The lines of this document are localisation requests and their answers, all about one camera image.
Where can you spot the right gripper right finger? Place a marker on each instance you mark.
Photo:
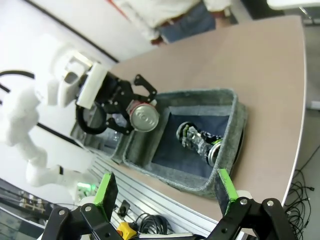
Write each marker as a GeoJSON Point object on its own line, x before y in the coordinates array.
{"type": "Point", "coordinates": [226, 192]}

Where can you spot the blue jeans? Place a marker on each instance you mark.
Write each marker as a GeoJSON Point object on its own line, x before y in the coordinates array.
{"type": "Point", "coordinates": [187, 22]}

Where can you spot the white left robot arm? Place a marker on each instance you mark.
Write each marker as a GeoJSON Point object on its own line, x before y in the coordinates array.
{"type": "Point", "coordinates": [20, 120]}

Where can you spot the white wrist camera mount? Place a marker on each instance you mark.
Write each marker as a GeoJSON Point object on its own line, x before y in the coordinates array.
{"type": "Point", "coordinates": [92, 85]}

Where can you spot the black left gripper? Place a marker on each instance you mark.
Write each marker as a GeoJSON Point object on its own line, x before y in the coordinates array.
{"type": "Point", "coordinates": [115, 95]}

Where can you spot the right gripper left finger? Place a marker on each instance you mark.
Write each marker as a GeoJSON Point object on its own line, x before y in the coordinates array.
{"type": "Point", "coordinates": [106, 197]}

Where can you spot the person in jeans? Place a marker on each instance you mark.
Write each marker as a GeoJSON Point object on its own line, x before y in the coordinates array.
{"type": "Point", "coordinates": [140, 15]}

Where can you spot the small black device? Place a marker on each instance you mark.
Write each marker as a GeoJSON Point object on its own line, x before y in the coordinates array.
{"type": "Point", "coordinates": [123, 208]}

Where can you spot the white table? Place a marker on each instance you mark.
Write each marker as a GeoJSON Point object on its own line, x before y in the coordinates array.
{"type": "Point", "coordinates": [287, 2]}

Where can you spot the red crushed can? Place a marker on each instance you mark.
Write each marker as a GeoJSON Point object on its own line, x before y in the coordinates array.
{"type": "Point", "coordinates": [145, 117]}

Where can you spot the black crushed can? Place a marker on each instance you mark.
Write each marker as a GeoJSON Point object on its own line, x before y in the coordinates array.
{"type": "Point", "coordinates": [197, 142]}

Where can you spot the yellow emergency stop button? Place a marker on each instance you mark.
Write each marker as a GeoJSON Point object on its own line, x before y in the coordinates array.
{"type": "Point", "coordinates": [126, 228]}

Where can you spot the grey basket labelled Can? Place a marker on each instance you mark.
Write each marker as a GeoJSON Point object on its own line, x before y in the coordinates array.
{"type": "Point", "coordinates": [230, 117]}

